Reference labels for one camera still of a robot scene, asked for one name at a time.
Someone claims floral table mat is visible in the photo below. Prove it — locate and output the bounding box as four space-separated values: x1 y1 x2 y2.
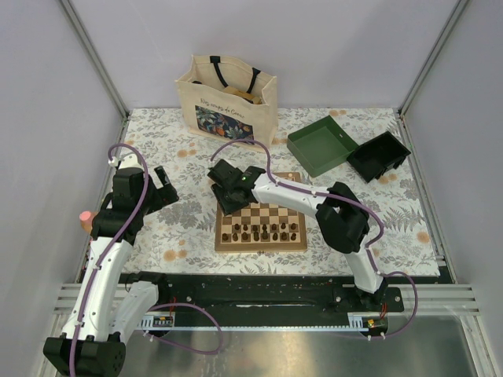
123 108 439 276

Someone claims black plastic bin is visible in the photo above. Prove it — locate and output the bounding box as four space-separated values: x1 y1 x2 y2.
347 131 411 183

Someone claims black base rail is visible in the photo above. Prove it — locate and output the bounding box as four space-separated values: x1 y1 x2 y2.
119 272 404 328

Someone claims wooden chess board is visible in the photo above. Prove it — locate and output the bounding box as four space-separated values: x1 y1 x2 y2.
214 171 309 254

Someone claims pink capped bottle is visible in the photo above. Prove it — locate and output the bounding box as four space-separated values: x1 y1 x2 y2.
79 210 97 235

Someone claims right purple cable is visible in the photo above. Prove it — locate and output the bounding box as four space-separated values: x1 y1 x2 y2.
210 138 418 341

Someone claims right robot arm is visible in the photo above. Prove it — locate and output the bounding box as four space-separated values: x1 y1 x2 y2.
207 159 386 311

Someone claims green open box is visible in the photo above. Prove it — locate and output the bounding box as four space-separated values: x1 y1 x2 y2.
287 115 358 178

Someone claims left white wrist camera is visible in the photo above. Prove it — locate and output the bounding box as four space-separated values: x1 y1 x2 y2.
108 153 144 170

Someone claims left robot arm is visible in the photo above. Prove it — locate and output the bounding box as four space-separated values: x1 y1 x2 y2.
43 166 178 376

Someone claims beige printed tote bag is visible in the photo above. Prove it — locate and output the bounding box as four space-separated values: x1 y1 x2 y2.
176 55 278 149

